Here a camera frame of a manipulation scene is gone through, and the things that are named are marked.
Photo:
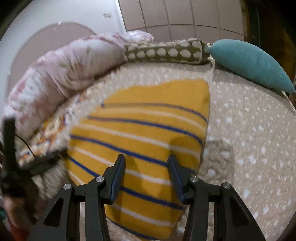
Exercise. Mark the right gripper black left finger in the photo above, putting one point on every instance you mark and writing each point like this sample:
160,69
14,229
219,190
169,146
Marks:
61,218

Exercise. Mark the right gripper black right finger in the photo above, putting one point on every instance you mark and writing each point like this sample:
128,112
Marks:
232,218

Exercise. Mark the yellow striped knit sweater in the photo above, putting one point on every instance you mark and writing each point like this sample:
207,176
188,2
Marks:
146,124

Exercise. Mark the colourful ikat patterned blanket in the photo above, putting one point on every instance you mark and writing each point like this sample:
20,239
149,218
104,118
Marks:
48,134

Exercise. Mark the beige heart quilted bedspread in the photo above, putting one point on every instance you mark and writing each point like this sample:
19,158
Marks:
250,141

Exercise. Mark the pink floral duvet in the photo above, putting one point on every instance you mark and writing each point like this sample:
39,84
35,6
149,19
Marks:
62,73

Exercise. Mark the round beige headboard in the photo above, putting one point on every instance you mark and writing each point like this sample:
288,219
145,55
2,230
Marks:
47,39

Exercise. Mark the olive white patterned bolster pillow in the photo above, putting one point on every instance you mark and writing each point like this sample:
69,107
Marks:
186,51

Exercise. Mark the beige wardrobe doors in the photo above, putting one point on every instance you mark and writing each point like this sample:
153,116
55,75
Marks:
208,20

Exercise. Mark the teal corduroy pillow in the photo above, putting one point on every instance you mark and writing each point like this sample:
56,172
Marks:
251,62

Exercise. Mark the white wall switch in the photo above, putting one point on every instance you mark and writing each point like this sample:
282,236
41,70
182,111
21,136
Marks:
107,15

